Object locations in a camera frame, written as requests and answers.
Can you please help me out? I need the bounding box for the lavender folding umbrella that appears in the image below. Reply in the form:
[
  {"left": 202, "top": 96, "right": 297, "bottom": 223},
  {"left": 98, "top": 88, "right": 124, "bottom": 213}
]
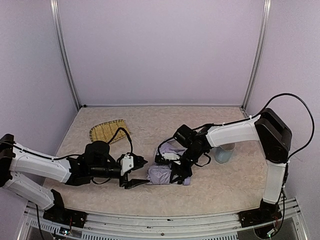
[{"left": 146, "top": 139, "right": 186, "bottom": 185}]

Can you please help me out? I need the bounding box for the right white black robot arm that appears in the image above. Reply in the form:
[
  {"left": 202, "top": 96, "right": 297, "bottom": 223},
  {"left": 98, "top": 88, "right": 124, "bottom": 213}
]
[{"left": 173, "top": 108, "right": 292, "bottom": 213}]

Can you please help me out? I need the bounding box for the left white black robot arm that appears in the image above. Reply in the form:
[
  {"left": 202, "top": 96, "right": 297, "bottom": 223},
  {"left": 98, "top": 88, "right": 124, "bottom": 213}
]
[{"left": 0, "top": 133, "right": 148, "bottom": 211}]

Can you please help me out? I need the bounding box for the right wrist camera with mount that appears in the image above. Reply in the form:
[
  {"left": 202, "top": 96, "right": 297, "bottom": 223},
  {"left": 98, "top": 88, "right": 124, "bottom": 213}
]
[{"left": 154, "top": 152, "right": 181, "bottom": 165}]

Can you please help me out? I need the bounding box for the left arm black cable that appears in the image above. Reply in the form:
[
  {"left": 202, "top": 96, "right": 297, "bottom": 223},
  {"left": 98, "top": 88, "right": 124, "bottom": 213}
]
[{"left": 0, "top": 126, "right": 133, "bottom": 185}]

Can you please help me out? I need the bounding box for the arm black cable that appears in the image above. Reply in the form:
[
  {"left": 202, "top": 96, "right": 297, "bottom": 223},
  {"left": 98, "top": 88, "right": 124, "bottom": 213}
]
[
  {"left": 0, "top": 126, "right": 133, "bottom": 185},
  {"left": 157, "top": 93, "right": 315, "bottom": 167}
]

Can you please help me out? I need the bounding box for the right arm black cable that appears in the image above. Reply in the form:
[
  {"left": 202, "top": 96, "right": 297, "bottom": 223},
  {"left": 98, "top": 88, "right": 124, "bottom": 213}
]
[{"left": 157, "top": 93, "right": 315, "bottom": 167}]

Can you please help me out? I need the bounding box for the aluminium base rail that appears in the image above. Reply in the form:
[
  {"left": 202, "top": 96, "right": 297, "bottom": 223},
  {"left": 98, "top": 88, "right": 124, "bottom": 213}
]
[{"left": 17, "top": 197, "right": 308, "bottom": 240}]

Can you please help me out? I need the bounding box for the left aluminium frame post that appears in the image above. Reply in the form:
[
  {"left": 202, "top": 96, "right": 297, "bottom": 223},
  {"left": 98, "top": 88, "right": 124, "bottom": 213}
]
[{"left": 50, "top": 0, "right": 82, "bottom": 111}]

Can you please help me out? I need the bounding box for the aluminium frame post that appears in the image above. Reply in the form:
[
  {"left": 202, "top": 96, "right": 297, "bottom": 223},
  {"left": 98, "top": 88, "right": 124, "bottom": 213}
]
[
  {"left": 241, "top": 0, "right": 272, "bottom": 112},
  {"left": 50, "top": 0, "right": 82, "bottom": 111}
]

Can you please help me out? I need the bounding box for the right aluminium frame post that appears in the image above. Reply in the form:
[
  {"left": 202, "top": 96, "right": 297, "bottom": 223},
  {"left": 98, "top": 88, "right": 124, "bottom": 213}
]
[{"left": 241, "top": 0, "right": 272, "bottom": 112}]

